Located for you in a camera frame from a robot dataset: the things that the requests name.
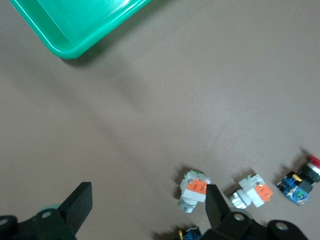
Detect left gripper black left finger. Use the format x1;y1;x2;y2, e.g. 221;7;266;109
0;181;94;240

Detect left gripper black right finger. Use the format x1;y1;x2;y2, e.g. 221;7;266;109
202;184;309;240

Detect white orange green push button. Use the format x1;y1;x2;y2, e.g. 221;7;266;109
178;169;212;214
229;174;275;210

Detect brown table mat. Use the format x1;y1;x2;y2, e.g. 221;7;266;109
0;0;320;240

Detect green plastic tray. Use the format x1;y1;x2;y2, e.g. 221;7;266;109
9;0;153;60

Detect red mushroom push button switch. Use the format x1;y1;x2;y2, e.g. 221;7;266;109
276;154;320;207
159;226;203;240

